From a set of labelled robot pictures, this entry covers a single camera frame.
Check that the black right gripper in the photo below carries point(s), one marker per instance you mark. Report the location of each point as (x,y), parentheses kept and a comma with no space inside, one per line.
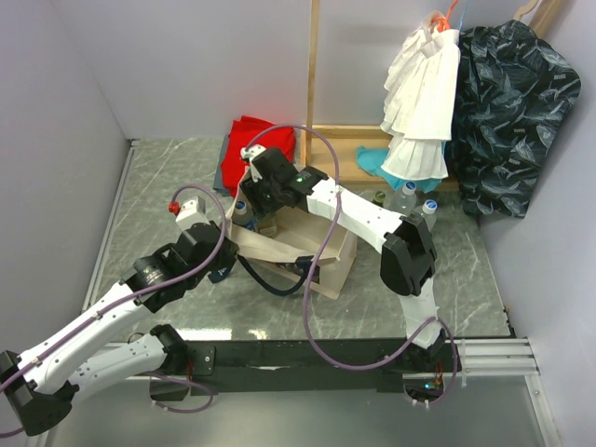
(251,190)

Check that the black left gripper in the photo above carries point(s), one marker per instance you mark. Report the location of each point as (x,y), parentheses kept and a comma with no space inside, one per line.
(228,251)

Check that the beige canvas tote bag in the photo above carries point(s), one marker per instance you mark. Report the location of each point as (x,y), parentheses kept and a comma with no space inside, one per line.
(299,234)

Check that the dark green Perrier bottle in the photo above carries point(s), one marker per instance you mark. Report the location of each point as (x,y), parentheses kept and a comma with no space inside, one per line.
(379,199)

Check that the clear Pocari Sweat bottle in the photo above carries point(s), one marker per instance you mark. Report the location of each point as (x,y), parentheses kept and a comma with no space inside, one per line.
(403,200)

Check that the clear glass bottle green cap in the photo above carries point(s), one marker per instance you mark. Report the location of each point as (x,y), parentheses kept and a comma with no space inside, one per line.
(268,225)

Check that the blue label Pocari bottle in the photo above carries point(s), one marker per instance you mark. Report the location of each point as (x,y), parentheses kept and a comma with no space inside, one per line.
(243,216)

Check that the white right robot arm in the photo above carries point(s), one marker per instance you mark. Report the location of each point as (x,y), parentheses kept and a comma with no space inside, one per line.
(408,254)

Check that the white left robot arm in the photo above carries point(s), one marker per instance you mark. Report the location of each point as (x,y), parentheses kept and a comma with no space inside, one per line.
(43,383)

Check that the wooden clothes rack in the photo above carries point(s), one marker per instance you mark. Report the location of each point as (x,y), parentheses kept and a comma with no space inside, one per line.
(346,139)

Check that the teal cloth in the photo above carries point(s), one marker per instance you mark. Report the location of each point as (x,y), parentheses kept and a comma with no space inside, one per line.
(371,161)

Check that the white hanging shirt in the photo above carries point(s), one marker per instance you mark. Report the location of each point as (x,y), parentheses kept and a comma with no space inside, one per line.
(419,105)

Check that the orange clothes hanger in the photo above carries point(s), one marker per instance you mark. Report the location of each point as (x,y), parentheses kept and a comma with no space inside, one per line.
(442,21)

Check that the dark leaf print shirt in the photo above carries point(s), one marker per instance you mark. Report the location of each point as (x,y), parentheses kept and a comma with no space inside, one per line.
(513,92)

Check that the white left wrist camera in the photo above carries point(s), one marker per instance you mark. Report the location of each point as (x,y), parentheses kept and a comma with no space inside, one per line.
(192,211)

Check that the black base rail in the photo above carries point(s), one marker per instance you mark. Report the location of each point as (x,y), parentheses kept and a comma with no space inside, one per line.
(293,365)

